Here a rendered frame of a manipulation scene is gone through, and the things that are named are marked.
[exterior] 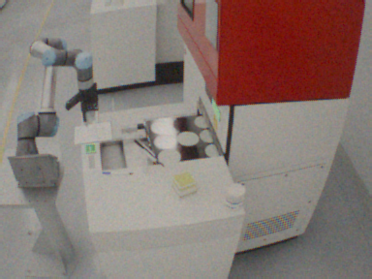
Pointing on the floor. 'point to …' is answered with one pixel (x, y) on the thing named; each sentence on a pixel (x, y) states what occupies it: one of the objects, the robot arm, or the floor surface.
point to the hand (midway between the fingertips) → (85, 124)
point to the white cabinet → (172, 261)
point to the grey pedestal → (49, 247)
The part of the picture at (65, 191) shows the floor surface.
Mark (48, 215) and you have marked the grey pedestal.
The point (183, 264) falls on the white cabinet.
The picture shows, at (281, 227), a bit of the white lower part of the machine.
